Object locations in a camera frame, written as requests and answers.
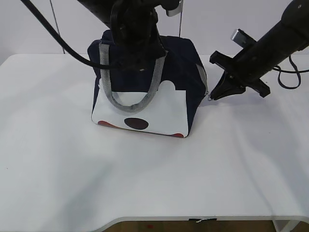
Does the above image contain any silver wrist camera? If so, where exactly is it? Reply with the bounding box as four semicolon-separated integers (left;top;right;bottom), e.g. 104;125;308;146
231;29;256;48
165;0;183;17

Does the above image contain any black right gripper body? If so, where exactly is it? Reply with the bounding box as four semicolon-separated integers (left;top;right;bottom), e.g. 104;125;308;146
210;51;270;98

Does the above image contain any navy blue lunch bag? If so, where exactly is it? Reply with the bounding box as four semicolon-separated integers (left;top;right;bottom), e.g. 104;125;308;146
91;36;208;138

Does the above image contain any white table leg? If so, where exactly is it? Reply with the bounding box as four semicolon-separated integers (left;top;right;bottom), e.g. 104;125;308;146
273;220;309;232

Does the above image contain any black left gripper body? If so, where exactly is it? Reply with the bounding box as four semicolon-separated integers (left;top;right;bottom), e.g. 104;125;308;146
110;0;167;70

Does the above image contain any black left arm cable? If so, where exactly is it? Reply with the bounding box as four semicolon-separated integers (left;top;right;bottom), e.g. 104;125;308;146
20;0;121;71

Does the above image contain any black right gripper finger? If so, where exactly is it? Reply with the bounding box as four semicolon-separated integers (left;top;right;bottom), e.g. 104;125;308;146
210;71;246;100

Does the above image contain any black cable loop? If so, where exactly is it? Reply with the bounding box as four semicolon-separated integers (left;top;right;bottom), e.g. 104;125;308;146
274;54;309;90

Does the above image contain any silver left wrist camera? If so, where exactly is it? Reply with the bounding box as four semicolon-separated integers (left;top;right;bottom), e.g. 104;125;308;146
165;0;183;17

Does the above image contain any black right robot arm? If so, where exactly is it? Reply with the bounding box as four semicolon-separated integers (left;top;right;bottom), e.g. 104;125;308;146
210;0;309;101

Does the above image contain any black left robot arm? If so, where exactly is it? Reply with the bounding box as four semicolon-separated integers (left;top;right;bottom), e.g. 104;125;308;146
79;0;180;70

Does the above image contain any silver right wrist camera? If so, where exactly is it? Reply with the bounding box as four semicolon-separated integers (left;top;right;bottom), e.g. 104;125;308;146
231;29;256;48

